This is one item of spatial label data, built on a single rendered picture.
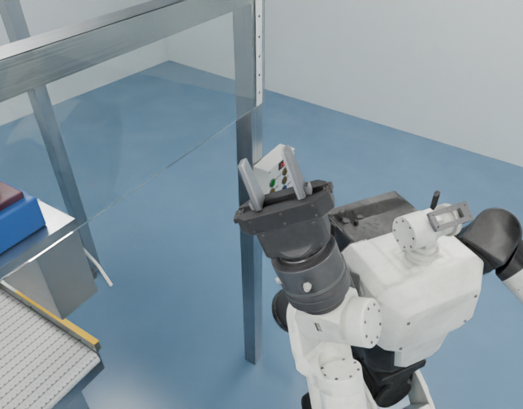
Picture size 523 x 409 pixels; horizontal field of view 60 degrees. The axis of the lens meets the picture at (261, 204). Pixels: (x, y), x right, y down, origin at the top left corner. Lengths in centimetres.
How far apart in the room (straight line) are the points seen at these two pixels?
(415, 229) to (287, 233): 35
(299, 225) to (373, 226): 47
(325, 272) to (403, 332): 39
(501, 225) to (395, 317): 33
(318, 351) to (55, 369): 82
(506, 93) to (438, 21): 72
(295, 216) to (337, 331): 18
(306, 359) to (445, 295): 36
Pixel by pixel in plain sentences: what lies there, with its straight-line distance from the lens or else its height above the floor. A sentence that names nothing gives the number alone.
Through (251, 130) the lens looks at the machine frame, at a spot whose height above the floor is 123.
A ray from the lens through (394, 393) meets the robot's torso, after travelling 124.
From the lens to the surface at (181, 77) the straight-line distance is 104.
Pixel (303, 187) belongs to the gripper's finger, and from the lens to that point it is 53.
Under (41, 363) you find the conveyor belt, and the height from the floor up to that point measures 83.
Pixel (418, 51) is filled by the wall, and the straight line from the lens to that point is 388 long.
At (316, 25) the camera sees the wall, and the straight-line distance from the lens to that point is 423.
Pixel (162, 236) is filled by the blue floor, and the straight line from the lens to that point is 288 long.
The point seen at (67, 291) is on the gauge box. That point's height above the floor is 111.
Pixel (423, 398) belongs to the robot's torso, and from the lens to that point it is 129.
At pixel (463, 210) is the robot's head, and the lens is 89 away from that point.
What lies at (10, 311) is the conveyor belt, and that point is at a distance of 153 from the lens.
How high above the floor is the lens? 187
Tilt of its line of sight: 38 degrees down
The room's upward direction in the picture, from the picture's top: straight up
